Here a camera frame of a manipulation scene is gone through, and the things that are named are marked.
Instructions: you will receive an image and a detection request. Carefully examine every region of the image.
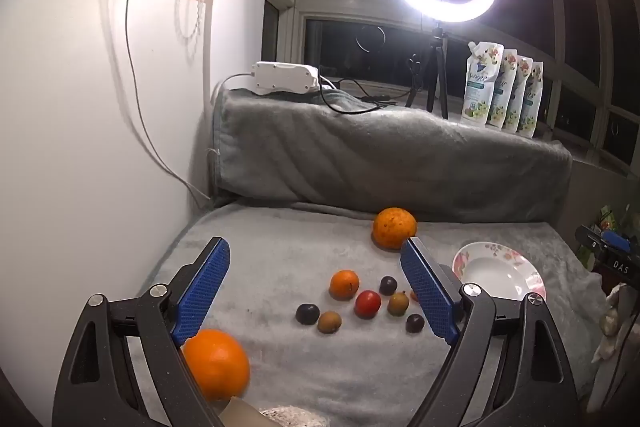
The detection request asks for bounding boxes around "black tripod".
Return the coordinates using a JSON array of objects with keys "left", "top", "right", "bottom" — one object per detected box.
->
[{"left": 405, "top": 14, "right": 451, "bottom": 120}]

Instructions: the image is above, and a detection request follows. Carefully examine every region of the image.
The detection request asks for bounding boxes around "white power strip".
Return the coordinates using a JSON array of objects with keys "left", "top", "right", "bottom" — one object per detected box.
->
[{"left": 251, "top": 62, "right": 321, "bottom": 96}]

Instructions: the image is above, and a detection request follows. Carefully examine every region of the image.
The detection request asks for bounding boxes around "grey fleece blanket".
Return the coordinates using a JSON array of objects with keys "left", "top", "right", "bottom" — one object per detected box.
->
[{"left": 145, "top": 202, "right": 608, "bottom": 427}]

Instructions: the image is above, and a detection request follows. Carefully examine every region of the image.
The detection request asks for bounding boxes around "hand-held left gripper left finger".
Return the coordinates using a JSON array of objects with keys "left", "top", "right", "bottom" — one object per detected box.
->
[{"left": 52, "top": 237, "right": 232, "bottom": 427}]

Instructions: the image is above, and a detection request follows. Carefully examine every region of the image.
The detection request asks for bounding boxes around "person's right forearm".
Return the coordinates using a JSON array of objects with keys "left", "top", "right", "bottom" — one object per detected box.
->
[{"left": 585, "top": 347, "right": 640, "bottom": 415}]

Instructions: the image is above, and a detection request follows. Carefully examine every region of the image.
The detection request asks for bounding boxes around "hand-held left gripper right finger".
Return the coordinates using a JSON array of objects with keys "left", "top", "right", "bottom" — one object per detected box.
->
[{"left": 400, "top": 237, "right": 583, "bottom": 427}]

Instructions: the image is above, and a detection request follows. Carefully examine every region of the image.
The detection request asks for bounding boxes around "large smooth orange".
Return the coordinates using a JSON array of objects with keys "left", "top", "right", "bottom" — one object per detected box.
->
[{"left": 182, "top": 328, "right": 251, "bottom": 402}]

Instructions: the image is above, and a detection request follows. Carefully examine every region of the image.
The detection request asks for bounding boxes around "white cable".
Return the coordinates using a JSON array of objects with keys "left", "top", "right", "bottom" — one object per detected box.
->
[{"left": 125, "top": 0, "right": 213, "bottom": 202}]

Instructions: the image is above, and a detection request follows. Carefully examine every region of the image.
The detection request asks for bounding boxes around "grey covered pillow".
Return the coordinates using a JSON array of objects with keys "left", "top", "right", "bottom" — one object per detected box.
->
[{"left": 212, "top": 87, "right": 573, "bottom": 223}]

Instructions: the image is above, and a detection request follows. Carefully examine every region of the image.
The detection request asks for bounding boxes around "small brown round fruit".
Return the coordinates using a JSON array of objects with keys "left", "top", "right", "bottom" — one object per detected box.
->
[{"left": 317, "top": 311, "right": 343, "bottom": 335}]

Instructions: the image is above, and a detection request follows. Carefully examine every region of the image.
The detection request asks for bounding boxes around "large rough-skinned orange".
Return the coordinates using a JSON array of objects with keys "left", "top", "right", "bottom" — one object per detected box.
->
[{"left": 371, "top": 207, "right": 417, "bottom": 250}]

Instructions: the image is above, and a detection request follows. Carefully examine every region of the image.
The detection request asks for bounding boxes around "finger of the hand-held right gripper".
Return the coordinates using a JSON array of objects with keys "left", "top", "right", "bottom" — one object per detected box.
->
[{"left": 575, "top": 224, "right": 632, "bottom": 254}]

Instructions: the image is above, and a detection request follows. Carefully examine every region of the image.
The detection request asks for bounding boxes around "white floral plate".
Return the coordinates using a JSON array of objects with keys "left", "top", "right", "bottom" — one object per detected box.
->
[{"left": 452, "top": 241, "right": 545, "bottom": 303}]

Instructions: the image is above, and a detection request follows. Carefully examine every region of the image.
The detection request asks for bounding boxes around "black cable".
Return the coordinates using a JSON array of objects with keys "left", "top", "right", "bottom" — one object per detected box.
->
[{"left": 317, "top": 77, "right": 416, "bottom": 114}]

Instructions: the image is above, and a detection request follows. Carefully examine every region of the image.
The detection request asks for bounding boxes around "white cabinet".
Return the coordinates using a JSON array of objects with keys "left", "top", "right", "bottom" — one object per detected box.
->
[{"left": 0, "top": 0, "right": 221, "bottom": 408}]

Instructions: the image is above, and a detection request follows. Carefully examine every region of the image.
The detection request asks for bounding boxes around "red tomato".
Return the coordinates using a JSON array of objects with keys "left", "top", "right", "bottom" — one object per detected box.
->
[{"left": 354, "top": 290, "right": 382, "bottom": 319}]

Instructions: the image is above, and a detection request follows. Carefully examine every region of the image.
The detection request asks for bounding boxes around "window frame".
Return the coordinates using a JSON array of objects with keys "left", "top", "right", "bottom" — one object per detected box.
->
[{"left": 265, "top": 0, "right": 640, "bottom": 178}]

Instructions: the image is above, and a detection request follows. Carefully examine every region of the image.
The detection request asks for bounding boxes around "small greenish brown fruit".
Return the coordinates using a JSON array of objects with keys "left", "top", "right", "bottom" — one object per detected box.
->
[{"left": 387, "top": 291, "right": 410, "bottom": 317}]

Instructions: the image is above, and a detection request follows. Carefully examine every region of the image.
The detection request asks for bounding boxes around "medium tangerine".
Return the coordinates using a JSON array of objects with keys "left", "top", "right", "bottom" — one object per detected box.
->
[{"left": 329, "top": 269, "right": 361, "bottom": 300}]

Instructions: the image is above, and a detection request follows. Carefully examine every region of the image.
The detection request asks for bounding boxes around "person's right hand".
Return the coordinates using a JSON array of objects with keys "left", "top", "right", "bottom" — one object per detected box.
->
[{"left": 591, "top": 283, "right": 632, "bottom": 364}]

